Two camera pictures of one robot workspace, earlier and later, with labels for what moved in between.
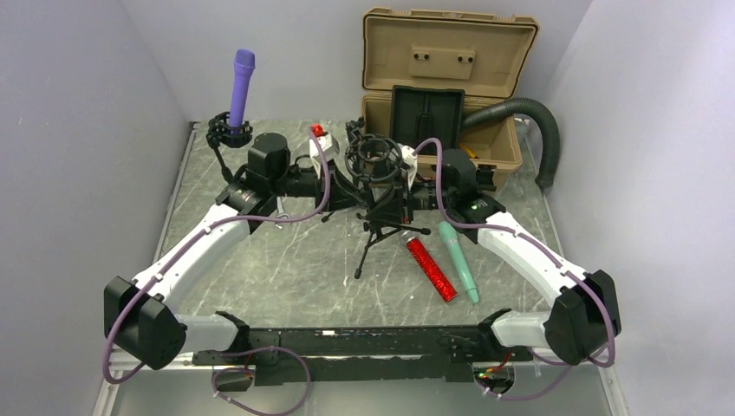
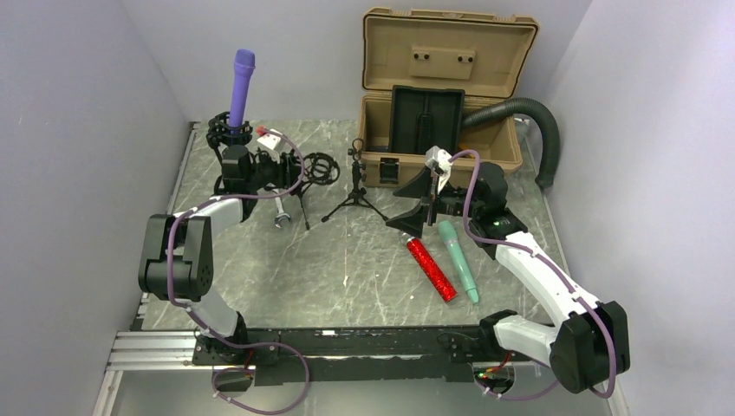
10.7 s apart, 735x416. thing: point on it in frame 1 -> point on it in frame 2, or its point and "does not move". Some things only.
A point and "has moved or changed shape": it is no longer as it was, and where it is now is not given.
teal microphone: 449,233 does not move
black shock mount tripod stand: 378,162 has moved or changed shape
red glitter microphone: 448,293 does not move
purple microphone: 244,63 does not move
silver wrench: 280,209 does not move
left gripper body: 332,185 -> 282,177
